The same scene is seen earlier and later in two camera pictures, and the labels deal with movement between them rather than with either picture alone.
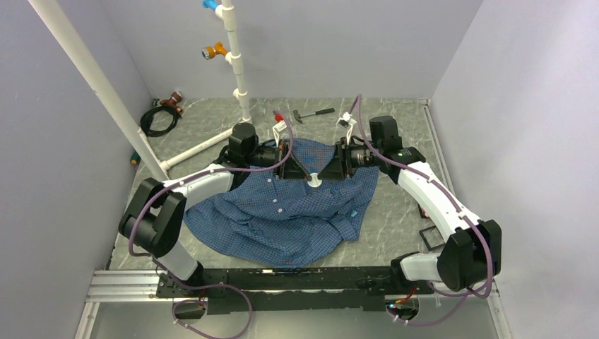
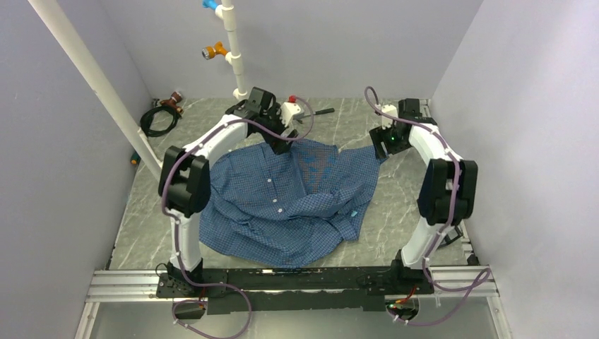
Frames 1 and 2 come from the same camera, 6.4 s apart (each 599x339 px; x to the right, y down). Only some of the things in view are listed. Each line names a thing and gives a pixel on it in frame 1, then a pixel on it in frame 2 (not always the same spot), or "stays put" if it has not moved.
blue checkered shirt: [263, 219] stays put
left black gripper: [286, 165] to [280, 146]
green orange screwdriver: [135, 159] stays put
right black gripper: [342, 164] to [378, 135]
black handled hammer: [318, 112] stays put
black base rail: [333, 290] stays put
